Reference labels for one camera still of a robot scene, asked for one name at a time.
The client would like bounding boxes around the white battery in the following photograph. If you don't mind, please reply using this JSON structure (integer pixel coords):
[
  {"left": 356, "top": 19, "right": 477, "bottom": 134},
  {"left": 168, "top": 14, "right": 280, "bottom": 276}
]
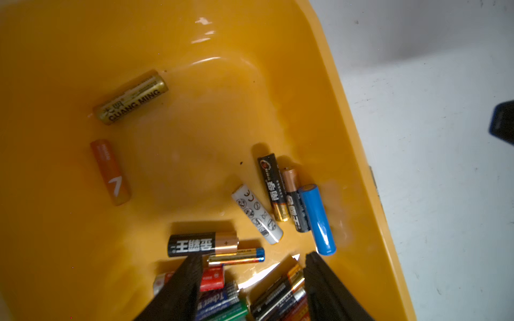
[{"left": 232, "top": 185, "right": 283, "bottom": 245}]

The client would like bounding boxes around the blue purple battery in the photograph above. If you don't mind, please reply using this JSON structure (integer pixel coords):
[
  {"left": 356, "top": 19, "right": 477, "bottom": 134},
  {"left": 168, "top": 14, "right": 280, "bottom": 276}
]
[{"left": 195, "top": 282, "right": 240, "bottom": 320}]

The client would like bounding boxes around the blue cylindrical battery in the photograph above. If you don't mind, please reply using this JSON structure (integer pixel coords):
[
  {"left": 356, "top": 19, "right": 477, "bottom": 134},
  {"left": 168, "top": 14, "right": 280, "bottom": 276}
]
[{"left": 299, "top": 184, "right": 337, "bottom": 256}]

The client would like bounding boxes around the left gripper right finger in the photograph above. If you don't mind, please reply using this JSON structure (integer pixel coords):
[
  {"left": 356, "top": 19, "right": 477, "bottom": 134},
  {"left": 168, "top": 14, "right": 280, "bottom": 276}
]
[{"left": 303, "top": 251, "right": 373, "bottom": 321}]

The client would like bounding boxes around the black copper battery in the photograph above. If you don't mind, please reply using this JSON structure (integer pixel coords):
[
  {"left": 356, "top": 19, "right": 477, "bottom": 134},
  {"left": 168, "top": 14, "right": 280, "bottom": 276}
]
[{"left": 281, "top": 168, "right": 311, "bottom": 233}]

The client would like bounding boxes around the orange battery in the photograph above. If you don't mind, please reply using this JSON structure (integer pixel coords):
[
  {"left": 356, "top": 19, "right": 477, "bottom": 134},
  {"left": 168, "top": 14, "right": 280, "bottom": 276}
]
[{"left": 90, "top": 139, "right": 131, "bottom": 206}]

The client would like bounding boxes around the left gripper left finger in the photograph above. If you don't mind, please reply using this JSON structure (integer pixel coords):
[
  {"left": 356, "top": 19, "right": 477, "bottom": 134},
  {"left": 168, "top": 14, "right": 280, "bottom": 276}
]
[{"left": 135, "top": 254, "right": 203, "bottom": 320}]

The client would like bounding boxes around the green battery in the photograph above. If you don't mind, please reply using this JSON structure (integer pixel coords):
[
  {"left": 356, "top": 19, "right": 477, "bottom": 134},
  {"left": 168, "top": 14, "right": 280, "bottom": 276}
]
[{"left": 205, "top": 300, "right": 248, "bottom": 321}]

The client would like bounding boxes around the red battery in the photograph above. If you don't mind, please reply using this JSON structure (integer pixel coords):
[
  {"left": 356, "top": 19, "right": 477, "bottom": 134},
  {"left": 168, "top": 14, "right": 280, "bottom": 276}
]
[{"left": 153, "top": 267, "right": 225, "bottom": 296}]

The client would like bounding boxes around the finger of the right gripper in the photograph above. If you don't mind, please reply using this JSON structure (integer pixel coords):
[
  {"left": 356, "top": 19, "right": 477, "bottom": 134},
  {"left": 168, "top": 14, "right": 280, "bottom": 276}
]
[{"left": 489, "top": 100, "right": 514, "bottom": 145}]

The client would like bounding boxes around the gold blue slim battery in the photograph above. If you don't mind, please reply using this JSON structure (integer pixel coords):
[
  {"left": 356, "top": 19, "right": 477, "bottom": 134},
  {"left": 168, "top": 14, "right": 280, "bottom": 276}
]
[{"left": 207, "top": 247, "right": 266, "bottom": 267}]

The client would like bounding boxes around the black gold slim battery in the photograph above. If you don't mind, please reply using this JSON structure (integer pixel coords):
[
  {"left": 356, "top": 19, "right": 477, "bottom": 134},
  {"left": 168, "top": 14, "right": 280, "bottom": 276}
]
[{"left": 258, "top": 153, "right": 290, "bottom": 222}]

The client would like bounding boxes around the yellow plastic storage box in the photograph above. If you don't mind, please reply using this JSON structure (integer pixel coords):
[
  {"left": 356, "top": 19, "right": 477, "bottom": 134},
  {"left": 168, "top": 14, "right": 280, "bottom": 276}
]
[{"left": 1, "top": 1, "right": 416, "bottom": 320}]

